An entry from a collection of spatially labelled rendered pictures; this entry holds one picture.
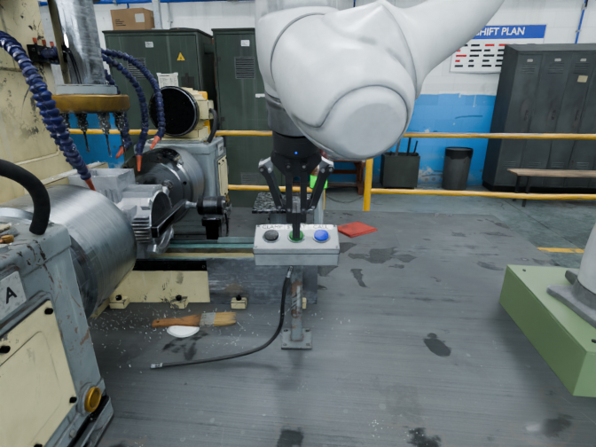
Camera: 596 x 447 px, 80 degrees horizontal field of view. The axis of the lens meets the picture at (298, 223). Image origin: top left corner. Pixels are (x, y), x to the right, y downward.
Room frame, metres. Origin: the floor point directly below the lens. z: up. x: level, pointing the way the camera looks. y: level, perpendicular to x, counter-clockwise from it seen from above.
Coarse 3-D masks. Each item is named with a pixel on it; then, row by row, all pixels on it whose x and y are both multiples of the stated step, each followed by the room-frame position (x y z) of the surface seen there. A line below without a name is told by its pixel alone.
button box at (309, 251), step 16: (272, 224) 0.70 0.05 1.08; (288, 224) 0.70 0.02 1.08; (304, 224) 0.70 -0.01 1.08; (320, 224) 0.70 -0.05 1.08; (256, 240) 0.66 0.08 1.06; (288, 240) 0.66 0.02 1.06; (304, 240) 0.66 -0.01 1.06; (336, 240) 0.66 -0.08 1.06; (256, 256) 0.65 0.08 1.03; (272, 256) 0.65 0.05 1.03; (288, 256) 0.65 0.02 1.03; (304, 256) 0.65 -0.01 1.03; (320, 256) 0.65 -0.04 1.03; (336, 256) 0.65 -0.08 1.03
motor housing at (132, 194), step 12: (132, 192) 0.88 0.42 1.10; (144, 192) 0.88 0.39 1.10; (156, 192) 0.91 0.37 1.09; (120, 204) 0.87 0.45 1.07; (132, 204) 0.87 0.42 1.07; (156, 204) 0.99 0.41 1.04; (168, 204) 0.99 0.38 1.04; (144, 216) 0.83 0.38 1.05; (156, 216) 0.99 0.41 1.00; (132, 228) 0.82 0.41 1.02; (144, 228) 0.82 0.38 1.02; (144, 240) 0.83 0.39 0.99; (156, 240) 0.94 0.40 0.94; (168, 240) 0.94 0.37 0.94
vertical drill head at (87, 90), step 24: (48, 0) 0.88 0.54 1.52; (72, 0) 0.88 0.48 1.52; (72, 24) 0.88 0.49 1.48; (96, 24) 0.93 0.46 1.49; (72, 48) 0.88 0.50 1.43; (96, 48) 0.91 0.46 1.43; (72, 72) 0.87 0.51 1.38; (96, 72) 0.90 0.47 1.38; (72, 96) 0.83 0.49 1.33; (96, 96) 0.85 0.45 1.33; (120, 96) 0.90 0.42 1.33; (120, 120) 0.95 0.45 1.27
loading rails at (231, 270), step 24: (192, 240) 0.98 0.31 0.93; (216, 240) 0.98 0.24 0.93; (240, 240) 0.98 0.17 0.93; (144, 264) 0.85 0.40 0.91; (168, 264) 0.85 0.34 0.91; (192, 264) 0.85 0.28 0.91; (216, 264) 0.84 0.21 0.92; (240, 264) 0.84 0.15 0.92; (120, 288) 0.85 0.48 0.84; (144, 288) 0.85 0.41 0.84; (168, 288) 0.85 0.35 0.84; (192, 288) 0.85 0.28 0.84; (216, 288) 0.84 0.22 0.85; (240, 288) 0.84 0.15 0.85; (264, 288) 0.84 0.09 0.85; (288, 288) 0.84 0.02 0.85; (312, 288) 0.84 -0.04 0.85
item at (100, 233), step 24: (48, 192) 0.64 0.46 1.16; (72, 192) 0.66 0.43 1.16; (96, 192) 0.70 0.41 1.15; (0, 216) 0.53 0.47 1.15; (24, 216) 0.54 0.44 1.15; (72, 216) 0.58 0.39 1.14; (96, 216) 0.63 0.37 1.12; (120, 216) 0.69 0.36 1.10; (72, 240) 0.54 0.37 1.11; (96, 240) 0.58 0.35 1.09; (120, 240) 0.64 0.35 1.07; (96, 264) 0.55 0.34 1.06; (120, 264) 0.62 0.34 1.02; (96, 288) 0.54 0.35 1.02
